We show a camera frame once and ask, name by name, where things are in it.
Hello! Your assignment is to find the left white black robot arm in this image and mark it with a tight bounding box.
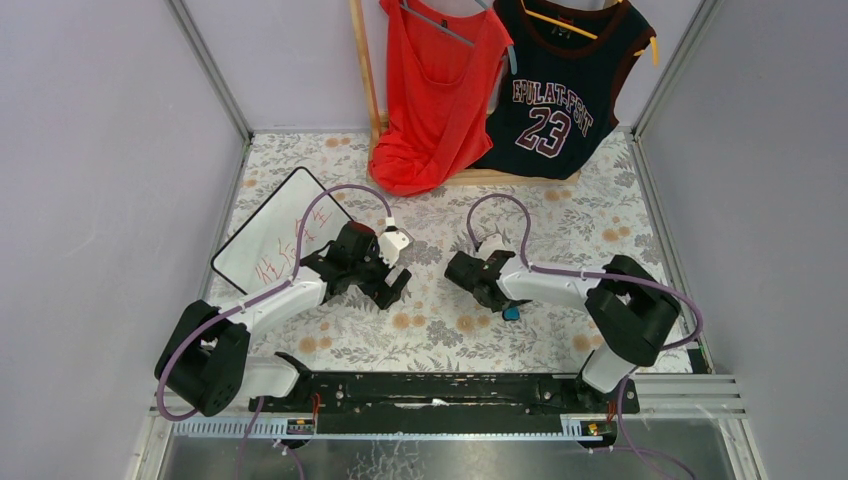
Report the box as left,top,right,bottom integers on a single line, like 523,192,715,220
154,221,413,421

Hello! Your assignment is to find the floral table cloth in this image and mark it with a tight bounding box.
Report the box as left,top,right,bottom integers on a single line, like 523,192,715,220
229,132,665,372

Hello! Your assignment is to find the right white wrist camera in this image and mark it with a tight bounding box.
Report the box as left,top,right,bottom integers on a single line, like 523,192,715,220
476,233,510,260

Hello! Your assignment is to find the grey clothes hanger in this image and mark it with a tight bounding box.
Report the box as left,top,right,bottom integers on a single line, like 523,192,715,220
400,0,518,74

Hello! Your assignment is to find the black number 23 jersey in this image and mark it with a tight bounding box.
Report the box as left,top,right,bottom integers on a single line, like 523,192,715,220
474,1,656,180

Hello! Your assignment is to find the wooden clothes rack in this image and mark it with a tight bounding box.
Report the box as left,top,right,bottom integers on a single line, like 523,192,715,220
348,0,581,186

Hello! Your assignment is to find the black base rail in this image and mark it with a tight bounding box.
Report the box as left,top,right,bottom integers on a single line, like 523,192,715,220
249,371,640,423

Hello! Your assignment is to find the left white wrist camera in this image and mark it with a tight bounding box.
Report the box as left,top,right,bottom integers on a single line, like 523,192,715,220
377,226,412,268

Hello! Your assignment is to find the white board black frame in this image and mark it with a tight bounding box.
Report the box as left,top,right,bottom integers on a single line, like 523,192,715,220
211,167,352,294

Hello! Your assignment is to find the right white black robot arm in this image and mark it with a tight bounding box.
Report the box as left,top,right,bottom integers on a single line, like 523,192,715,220
445,250,681,394

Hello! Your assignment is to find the red tank top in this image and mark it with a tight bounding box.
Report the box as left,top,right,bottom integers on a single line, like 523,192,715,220
368,1,513,196

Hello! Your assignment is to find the yellow clothes hanger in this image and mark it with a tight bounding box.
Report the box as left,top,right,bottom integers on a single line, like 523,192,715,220
520,0,660,68

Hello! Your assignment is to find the white slotted cable duct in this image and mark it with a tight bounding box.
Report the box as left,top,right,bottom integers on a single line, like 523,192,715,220
173,415,616,443

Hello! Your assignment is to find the blue black whiteboard eraser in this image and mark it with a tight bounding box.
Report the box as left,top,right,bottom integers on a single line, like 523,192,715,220
502,307,521,322

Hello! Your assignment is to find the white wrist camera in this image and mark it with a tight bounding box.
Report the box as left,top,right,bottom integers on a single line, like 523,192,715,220
476,233,510,260
377,226,412,268

